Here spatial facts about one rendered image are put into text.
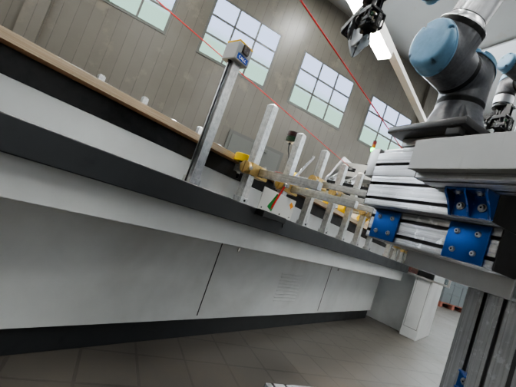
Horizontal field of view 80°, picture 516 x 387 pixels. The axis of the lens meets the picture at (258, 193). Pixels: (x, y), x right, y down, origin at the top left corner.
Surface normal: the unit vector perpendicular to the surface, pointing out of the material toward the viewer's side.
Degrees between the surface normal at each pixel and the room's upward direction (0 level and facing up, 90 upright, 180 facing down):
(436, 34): 97
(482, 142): 90
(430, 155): 90
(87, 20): 90
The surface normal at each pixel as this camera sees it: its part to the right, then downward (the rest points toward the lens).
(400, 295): -0.61, -0.27
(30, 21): 0.40, 0.07
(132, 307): 0.72, 0.21
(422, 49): -0.86, -0.21
